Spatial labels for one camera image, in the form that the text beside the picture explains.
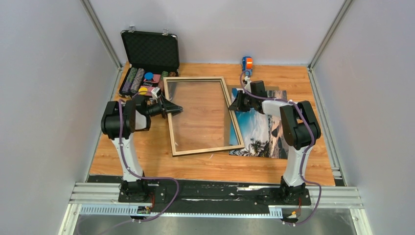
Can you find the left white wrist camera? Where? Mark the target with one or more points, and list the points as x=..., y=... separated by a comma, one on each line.
x=156, y=92

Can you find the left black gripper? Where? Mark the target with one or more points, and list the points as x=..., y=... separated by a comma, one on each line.
x=169, y=107

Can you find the wooden picture frame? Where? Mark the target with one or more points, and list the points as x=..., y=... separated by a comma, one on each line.
x=207, y=150

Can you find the yellow poker chip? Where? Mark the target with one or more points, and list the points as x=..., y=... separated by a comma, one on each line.
x=142, y=90

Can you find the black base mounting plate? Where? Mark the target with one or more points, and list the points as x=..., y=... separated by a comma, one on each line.
x=211, y=197

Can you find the aluminium rail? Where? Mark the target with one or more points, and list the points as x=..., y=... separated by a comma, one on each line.
x=107, y=193

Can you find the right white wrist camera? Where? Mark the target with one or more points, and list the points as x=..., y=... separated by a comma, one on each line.
x=247, y=83

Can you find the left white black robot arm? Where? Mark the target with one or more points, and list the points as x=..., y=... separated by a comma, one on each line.
x=121, y=119

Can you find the clear acrylic sheet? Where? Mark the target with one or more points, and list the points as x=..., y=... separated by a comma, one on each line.
x=199, y=113

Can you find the blue poker chip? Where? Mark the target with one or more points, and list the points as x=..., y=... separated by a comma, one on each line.
x=149, y=76

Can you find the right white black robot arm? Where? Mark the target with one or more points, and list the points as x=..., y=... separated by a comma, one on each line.
x=299, y=127

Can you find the beach landscape photo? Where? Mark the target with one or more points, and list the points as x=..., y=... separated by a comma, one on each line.
x=262, y=136

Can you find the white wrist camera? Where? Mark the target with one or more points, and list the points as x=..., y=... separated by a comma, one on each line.
x=247, y=83
x=156, y=92

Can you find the blue orange tape dispenser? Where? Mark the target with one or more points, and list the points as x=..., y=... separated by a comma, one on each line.
x=247, y=65

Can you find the black poker chip case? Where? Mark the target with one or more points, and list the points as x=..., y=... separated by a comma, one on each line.
x=153, y=52

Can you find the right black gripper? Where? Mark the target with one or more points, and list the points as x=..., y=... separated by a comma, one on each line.
x=237, y=105

